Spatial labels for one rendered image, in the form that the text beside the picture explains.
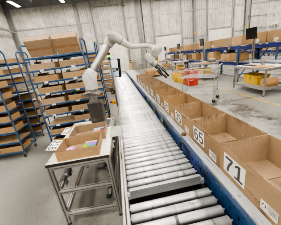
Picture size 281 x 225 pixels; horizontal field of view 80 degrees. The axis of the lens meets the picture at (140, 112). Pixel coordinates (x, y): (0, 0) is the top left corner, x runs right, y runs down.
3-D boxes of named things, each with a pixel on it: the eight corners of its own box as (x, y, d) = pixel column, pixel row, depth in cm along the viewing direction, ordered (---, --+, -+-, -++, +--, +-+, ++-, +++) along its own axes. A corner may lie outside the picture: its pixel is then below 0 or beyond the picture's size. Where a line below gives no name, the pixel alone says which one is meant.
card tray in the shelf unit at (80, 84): (66, 89, 300) (64, 84, 297) (70, 87, 328) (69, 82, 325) (89, 86, 304) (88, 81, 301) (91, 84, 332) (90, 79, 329)
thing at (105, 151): (75, 125, 245) (74, 123, 244) (114, 118, 248) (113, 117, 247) (45, 168, 150) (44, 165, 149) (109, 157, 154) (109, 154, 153)
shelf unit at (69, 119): (54, 152, 327) (16, 44, 263) (61, 140, 373) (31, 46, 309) (104, 142, 337) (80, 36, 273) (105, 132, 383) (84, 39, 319)
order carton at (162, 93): (156, 102, 245) (155, 90, 239) (175, 98, 247) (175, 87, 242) (163, 110, 207) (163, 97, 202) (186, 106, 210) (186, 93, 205)
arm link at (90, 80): (85, 90, 201) (82, 72, 194) (84, 88, 217) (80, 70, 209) (99, 89, 207) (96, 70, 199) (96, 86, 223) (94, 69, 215)
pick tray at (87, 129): (76, 133, 208) (74, 126, 204) (107, 128, 211) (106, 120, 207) (70, 144, 181) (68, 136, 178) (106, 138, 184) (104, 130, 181)
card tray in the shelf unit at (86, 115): (75, 120, 320) (73, 115, 317) (78, 115, 349) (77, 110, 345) (96, 117, 323) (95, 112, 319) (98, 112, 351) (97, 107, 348)
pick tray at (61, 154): (66, 146, 178) (64, 138, 175) (102, 140, 181) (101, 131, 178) (57, 162, 152) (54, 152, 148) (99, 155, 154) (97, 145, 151)
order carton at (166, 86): (150, 96, 281) (150, 86, 276) (167, 93, 284) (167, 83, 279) (156, 102, 244) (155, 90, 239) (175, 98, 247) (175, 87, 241)
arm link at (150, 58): (149, 65, 233) (155, 58, 226) (141, 57, 233) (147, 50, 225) (151, 64, 242) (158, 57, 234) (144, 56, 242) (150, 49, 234)
